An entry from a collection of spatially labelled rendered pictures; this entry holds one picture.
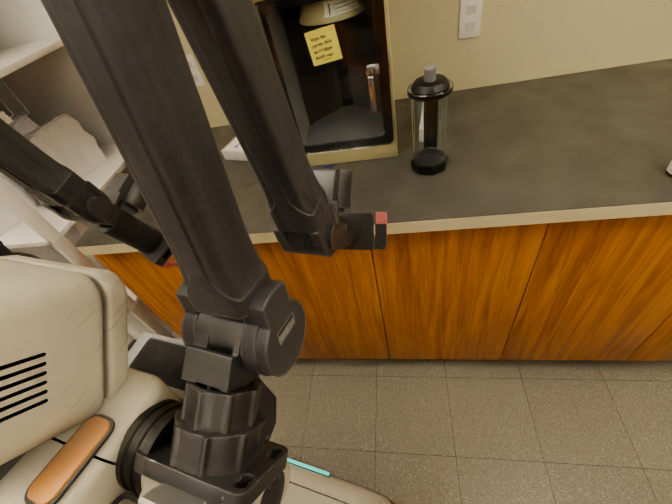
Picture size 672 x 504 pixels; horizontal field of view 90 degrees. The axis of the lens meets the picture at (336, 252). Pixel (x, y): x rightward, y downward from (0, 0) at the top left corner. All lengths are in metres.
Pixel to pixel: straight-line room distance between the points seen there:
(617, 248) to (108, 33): 1.11
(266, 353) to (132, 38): 0.24
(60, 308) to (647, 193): 1.06
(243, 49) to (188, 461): 0.35
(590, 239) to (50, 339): 1.07
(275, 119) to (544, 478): 1.49
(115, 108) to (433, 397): 1.52
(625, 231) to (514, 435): 0.88
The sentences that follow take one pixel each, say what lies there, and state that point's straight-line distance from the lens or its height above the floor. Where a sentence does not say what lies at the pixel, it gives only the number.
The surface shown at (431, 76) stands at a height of 1.19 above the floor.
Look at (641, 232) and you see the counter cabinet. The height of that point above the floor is 0.82.
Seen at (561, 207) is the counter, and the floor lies 0.94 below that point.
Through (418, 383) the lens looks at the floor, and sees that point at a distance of 1.64.
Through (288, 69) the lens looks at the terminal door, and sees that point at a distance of 1.00.
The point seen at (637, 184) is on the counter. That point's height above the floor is 0.94.
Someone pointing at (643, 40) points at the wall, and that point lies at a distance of 1.67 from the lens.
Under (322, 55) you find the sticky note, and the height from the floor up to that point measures 1.26.
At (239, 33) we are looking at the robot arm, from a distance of 0.32.
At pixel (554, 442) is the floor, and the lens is 1.65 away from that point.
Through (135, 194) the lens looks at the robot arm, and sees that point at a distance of 0.78.
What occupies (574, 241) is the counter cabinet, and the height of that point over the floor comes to 0.80.
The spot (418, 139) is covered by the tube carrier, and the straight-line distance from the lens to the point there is 0.96.
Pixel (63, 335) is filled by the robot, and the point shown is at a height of 1.31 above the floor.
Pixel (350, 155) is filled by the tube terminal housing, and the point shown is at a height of 0.96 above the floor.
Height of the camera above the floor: 1.52
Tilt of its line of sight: 46 degrees down
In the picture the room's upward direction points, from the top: 16 degrees counter-clockwise
